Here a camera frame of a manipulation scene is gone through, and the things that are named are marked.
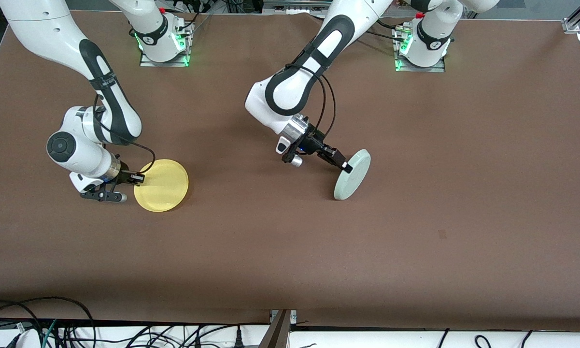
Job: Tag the white bench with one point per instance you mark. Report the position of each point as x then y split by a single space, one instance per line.
367 341

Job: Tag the yellow round plate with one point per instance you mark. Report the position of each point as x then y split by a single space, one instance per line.
166 186

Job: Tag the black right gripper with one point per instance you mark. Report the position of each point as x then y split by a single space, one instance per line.
124 176

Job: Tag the aluminium profile post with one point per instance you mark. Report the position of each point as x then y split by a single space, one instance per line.
277 334

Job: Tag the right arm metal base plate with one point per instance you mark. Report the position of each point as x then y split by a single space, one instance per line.
147 62

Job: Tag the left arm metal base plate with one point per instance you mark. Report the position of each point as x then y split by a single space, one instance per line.
439 69

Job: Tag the pale green round plate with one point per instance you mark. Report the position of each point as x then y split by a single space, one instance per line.
355 179

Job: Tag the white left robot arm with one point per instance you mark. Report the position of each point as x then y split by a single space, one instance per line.
294 89

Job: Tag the black power plug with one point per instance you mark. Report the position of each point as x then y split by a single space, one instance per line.
239 339

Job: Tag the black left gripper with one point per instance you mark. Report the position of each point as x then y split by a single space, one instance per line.
313 142

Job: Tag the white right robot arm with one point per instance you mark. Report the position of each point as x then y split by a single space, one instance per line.
53 29

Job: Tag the grey metal rail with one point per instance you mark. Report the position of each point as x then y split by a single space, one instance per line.
290 7

